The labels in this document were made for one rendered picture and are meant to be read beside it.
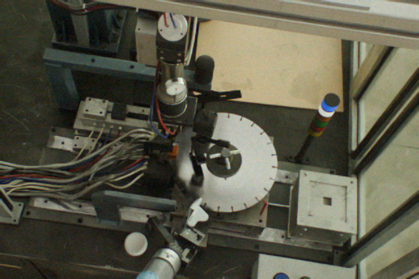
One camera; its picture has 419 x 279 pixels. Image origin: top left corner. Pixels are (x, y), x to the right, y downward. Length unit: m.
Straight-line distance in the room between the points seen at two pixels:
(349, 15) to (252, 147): 1.16
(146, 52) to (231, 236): 0.74
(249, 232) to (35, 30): 1.10
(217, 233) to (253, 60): 0.70
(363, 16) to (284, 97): 1.48
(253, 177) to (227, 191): 0.09
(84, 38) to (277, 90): 0.73
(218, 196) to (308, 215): 0.28
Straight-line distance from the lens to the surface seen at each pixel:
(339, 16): 0.55
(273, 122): 1.96
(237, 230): 1.75
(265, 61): 2.08
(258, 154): 1.66
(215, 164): 1.62
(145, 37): 1.23
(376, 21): 0.56
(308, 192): 1.70
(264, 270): 1.61
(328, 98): 1.56
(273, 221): 1.80
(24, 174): 1.87
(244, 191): 1.61
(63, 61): 1.71
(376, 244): 1.55
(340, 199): 1.73
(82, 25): 1.98
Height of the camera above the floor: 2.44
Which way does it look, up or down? 63 degrees down
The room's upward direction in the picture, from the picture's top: 9 degrees clockwise
